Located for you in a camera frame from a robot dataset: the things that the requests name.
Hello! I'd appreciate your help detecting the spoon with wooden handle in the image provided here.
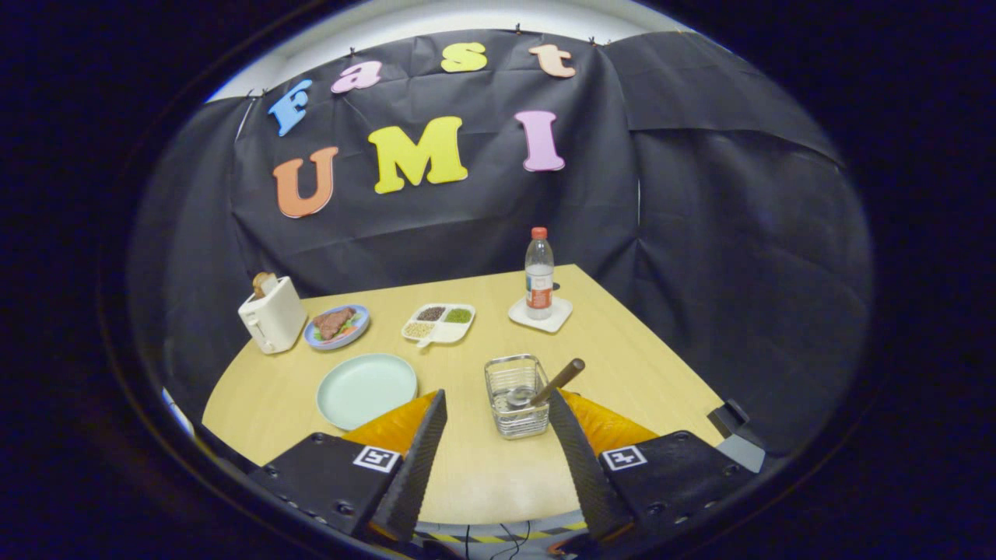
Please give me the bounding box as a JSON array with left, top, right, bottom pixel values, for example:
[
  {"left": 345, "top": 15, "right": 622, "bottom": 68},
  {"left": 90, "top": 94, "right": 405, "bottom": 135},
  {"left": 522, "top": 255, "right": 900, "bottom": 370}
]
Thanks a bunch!
[{"left": 506, "top": 358, "right": 586, "bottom": 409}]

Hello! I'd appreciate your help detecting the metal wire cutlery basket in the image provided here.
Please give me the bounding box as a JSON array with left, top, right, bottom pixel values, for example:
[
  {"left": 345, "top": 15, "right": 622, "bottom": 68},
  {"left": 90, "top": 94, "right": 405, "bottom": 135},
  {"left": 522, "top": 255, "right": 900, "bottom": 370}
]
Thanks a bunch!
[{"left": 484, "top": 354, "right": 551, "bottom": 441}]

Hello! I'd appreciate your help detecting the clear bottle with red cap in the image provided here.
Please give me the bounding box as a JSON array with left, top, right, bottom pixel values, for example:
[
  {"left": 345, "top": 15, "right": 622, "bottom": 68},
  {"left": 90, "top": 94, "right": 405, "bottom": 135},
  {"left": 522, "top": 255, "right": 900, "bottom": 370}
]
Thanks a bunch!
[{"left": 524, "top": 226, "right": 556, "bottom": 321}]

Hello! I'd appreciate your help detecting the white toaster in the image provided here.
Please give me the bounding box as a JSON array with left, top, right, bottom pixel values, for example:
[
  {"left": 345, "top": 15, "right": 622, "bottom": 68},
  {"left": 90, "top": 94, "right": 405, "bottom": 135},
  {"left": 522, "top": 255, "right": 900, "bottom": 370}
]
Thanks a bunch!
[{"left": 237, "top": 275, "right": 308, "bottom": 355}]

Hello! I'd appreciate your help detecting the pale green plate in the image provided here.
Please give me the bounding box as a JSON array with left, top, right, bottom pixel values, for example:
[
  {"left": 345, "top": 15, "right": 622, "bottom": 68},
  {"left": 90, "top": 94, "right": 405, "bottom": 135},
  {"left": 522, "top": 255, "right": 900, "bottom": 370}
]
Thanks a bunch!
[{"left": 316, "top": 353, "right": 419, "bottom": 432}]

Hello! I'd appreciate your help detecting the white divided dish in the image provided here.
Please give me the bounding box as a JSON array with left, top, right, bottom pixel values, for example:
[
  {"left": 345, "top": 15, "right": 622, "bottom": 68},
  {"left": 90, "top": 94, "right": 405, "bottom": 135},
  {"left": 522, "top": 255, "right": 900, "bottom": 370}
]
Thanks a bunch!
[{"left": 401, "top": 303, "right": 476, "bottom": 348}]

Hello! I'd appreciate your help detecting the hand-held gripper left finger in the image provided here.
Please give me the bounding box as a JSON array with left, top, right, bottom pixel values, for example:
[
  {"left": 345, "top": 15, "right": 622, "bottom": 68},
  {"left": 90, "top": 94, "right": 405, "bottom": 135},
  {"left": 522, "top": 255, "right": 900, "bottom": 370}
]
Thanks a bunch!
[{"left": 247, "top": 389, "right": 450, "bottom": 544}]

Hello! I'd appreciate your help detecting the white square coaster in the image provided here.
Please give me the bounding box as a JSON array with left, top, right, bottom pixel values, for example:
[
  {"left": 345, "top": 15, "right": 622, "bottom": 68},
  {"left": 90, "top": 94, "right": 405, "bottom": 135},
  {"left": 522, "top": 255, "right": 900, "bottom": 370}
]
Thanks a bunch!
[{"left": 508, "top": 296, "right": 574, "bottom": 334}]

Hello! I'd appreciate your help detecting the green lettuce garnish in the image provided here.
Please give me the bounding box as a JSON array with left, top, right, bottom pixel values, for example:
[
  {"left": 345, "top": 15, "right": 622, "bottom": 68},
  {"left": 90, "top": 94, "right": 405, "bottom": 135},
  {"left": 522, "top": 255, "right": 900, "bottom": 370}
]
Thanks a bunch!
[{"left": 313, "top": 311, "right": 363, "bottom": 343}]

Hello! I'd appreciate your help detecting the black backdrop cloth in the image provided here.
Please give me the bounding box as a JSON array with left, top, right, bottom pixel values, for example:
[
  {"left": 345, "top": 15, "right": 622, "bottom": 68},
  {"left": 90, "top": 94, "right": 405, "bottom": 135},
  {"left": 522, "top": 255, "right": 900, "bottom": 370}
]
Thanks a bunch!
[{"left": 128, "top": 30, "right": 876, "bottom": 460}]

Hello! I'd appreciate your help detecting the black chair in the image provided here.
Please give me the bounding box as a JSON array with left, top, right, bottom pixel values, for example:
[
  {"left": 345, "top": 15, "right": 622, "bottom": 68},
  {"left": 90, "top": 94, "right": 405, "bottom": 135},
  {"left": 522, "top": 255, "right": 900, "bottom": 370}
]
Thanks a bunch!
[{"left": 707, "top": 399, "right": 767, "bottom": 473}]

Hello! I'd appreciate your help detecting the blue plate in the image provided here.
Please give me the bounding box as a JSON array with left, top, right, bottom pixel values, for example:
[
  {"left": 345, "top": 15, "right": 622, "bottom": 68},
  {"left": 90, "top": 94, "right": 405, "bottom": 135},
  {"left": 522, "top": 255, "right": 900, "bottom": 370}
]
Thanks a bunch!
[{"left": 303, "top": 304, "right": 371, "bottom": 352}]

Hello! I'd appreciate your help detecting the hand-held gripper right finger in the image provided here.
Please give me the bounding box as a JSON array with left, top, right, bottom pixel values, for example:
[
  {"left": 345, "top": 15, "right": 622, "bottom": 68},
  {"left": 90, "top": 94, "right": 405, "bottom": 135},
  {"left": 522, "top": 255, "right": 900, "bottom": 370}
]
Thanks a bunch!
[{"left": 547, "top": 387, "right": 759, "bottom": 545}]

